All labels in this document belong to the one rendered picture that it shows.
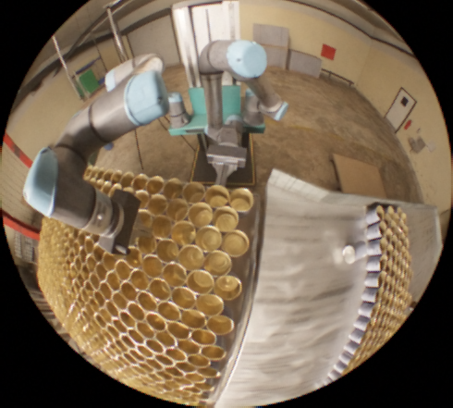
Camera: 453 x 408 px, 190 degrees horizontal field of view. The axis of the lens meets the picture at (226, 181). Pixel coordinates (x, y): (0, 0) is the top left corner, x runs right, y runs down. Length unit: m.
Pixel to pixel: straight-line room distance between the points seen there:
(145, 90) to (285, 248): 0.50
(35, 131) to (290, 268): 9.28
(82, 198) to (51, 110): 9.12
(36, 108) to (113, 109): 9.08
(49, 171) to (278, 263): 0.53
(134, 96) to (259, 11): 8.21
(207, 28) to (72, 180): 0.91
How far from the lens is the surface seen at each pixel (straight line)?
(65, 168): 0.21
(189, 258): 0.45
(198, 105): 1.01
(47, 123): 9.16
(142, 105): 0.18
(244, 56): 0.40
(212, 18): 0.95
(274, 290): 0.48
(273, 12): 8.36
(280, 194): 0.50
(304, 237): 0.50
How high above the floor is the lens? 1.52
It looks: 61 degrees down
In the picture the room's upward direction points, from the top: 6 degrees counter-clockwise
